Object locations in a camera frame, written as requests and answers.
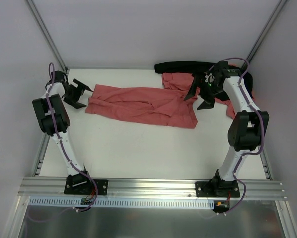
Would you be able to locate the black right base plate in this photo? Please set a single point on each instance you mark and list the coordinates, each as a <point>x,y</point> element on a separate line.
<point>221,189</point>

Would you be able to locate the black t-shirt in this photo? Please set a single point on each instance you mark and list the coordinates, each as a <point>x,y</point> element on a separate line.
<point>196,67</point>

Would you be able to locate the aluminium front rail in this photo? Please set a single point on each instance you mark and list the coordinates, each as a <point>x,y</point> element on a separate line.
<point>151,188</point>

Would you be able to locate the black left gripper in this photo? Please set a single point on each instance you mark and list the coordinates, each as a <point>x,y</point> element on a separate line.
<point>70,92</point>

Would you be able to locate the pink t-shirt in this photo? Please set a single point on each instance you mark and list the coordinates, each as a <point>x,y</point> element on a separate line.
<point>144,105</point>
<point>183,81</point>

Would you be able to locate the aluminium frame post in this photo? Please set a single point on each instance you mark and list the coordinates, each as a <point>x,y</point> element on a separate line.
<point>266,29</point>
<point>46,34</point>

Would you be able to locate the right side aluminium rail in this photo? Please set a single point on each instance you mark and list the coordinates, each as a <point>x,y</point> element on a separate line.
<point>266,165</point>

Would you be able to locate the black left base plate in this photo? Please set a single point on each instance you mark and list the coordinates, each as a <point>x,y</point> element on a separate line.
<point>85,187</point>

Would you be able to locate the aluminium rail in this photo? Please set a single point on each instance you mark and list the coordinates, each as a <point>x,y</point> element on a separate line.
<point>151,188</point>
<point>266,165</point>
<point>44,148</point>

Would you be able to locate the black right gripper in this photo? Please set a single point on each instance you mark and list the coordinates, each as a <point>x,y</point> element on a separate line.
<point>203,87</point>

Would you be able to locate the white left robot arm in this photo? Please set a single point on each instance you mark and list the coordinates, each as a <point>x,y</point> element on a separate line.
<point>54,121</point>

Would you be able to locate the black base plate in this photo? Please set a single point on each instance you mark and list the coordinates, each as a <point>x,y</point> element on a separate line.
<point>221,189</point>
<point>85,187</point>

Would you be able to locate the left side aluminium rail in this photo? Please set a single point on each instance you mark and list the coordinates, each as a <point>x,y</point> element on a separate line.
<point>44,148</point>

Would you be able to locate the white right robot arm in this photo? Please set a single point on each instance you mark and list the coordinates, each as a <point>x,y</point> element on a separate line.
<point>246,134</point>

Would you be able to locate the white slotted cable duct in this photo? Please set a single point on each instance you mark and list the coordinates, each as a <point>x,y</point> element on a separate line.
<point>125,202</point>

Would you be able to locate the left aluminium frame post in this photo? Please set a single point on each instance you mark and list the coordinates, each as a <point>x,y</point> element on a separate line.
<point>46,34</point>

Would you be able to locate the right aluminium frame post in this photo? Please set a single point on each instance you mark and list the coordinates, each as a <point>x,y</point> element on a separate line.
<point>266,29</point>

